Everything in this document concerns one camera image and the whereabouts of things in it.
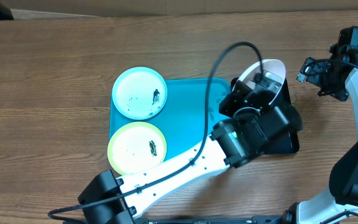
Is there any white plate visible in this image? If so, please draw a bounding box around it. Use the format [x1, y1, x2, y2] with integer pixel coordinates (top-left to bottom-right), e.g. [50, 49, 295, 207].
[232, 59, 286, 108]

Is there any light blue plate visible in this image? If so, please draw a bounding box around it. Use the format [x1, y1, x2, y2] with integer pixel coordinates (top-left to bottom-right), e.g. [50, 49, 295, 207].
[111, 67, 168, 120]

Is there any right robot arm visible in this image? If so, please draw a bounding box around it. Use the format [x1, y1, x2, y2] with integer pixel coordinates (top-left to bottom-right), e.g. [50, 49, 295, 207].
[276, 26, 358, 224]

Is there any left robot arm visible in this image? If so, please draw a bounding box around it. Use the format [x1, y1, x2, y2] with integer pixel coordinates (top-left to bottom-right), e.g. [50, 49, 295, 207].
[78, 81, 303, 223]

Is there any teal plastic tray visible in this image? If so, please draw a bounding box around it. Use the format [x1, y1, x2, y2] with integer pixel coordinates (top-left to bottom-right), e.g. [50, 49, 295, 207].
[109, 78, 231, 161]

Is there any black water tray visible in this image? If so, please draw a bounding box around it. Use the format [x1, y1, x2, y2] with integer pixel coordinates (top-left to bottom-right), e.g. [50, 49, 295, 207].
[233, 81, 303, 154]

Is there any yellow plate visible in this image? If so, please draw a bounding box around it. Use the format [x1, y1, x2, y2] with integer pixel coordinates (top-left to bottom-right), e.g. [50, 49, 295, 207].
[108, 121, 167, 175]

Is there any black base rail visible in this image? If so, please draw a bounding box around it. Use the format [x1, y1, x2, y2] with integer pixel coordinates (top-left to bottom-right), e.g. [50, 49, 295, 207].
[134, 215, 282, 224]

